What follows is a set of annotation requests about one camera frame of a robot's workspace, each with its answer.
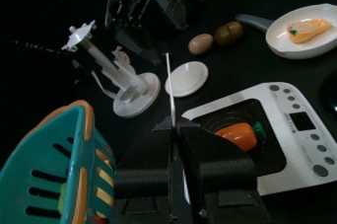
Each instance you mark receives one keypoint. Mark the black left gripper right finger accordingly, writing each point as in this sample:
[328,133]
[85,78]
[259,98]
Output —
[224,168]

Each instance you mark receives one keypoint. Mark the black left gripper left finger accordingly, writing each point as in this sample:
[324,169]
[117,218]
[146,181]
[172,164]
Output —
[143,172]

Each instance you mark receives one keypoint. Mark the orange toy pear slice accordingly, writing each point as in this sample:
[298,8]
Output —
[307,30]

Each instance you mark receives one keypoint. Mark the teal toy basket orange trim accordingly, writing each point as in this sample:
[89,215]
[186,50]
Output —
[49,168]

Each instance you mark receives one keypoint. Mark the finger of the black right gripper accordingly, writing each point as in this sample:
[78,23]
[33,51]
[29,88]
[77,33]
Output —
[138,48]

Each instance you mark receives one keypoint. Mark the white plastic stand round base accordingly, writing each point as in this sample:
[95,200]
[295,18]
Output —
[127,86]

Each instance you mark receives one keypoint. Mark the small white round plate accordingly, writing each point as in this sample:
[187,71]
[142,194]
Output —
[187,79]

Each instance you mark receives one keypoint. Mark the white toy cooker with buttons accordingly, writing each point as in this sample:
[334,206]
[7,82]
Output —
[303,149]

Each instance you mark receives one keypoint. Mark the brown split toy kiwi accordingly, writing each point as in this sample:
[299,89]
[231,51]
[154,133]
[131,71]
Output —
[230,33]

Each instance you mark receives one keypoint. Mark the orange toy pepper green stem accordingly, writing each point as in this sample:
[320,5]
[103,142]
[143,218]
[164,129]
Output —
[239,135]

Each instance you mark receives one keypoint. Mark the brown toy egg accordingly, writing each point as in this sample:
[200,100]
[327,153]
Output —
[200,43]

